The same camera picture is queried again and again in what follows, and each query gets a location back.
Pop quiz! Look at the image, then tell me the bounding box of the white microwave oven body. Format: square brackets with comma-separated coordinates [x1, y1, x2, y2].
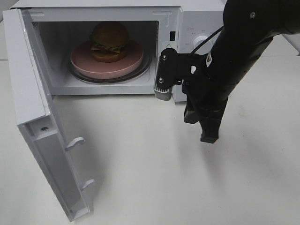
[9, 0, 225, 96]

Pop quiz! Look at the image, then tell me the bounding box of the burger with lettuce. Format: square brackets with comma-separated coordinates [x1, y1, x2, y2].
[90, 22, 130, 63]

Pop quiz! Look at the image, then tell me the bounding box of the white microwave door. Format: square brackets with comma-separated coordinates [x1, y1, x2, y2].
[3, 8, 94, 221]

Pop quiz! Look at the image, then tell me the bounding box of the glass microwave turntable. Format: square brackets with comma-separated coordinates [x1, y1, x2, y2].
[67, 53, 151, 84]

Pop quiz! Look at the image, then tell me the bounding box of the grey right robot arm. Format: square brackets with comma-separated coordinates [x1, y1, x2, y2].
[155, 0, 300, 143]

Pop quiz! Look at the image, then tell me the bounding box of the upper white power knob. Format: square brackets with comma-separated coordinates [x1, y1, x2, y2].
[193, 35, 208, 48]

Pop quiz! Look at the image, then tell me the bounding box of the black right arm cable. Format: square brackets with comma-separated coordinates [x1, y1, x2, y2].
[191, 25, 223, 55]

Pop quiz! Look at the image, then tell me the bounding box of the pink round plate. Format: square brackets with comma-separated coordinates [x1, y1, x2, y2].
[70, 41, 144, 79]

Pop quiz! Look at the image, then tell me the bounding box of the white warning label sticker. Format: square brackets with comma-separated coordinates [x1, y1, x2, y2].
[161, 41, 177, 55]

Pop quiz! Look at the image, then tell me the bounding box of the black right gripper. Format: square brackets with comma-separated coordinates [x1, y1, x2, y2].
[154, 48, 228, 143]

